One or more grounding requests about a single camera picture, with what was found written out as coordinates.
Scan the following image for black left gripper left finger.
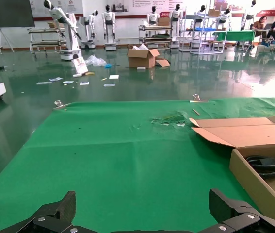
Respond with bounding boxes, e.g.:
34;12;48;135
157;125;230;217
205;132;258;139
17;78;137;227
0;190;89;233

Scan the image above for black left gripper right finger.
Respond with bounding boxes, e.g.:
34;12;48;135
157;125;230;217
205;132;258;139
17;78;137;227
200;188;275;233

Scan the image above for black power cable bundle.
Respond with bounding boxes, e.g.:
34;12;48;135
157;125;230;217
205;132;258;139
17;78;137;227
245;149;275;180

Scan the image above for cardboard box with round holes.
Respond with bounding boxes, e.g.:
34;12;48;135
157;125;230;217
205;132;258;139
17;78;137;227
189;116;275;228

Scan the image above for large open cardboard box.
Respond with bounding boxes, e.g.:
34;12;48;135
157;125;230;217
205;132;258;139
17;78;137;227
127;44;171;70

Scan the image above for green table cloth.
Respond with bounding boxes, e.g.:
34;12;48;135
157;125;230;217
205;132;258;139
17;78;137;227
0;97;275;233

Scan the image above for metal cloth clip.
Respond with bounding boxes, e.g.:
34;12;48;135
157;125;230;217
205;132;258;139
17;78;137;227
189;94;210;103
53;99;72;110

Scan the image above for white bag with red print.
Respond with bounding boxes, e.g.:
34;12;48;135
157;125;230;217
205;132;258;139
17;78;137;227
71;57;89;78

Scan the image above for clear plastic bag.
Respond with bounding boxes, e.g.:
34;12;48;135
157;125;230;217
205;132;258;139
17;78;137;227
85;55;107;67

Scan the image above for low metal cart rack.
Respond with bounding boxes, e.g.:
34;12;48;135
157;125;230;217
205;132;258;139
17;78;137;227
28;26;66;54

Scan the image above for green covered office table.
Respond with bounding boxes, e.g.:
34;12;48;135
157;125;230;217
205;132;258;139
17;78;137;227
212;30;256;48

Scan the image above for leaning white humanoid robot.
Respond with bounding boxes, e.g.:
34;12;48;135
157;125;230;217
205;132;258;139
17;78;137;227
43;0;82;61

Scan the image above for monitor tripod stand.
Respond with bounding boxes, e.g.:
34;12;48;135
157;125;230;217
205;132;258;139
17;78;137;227
0;27;15;52

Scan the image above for person in brown jacket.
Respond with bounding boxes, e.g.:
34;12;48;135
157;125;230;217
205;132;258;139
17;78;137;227
252;16;269;44

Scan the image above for metal storage rack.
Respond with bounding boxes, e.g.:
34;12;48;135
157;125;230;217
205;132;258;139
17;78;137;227
138;23;173;49

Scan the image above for white frame shelf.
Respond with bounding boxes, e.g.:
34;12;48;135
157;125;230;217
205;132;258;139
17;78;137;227
178;9;225;55

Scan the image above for white red wall poster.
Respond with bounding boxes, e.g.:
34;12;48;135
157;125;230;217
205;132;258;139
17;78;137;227
29;0;84;17

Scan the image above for black wall monitor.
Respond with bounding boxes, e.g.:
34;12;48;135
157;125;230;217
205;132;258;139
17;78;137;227
0;0;35;28

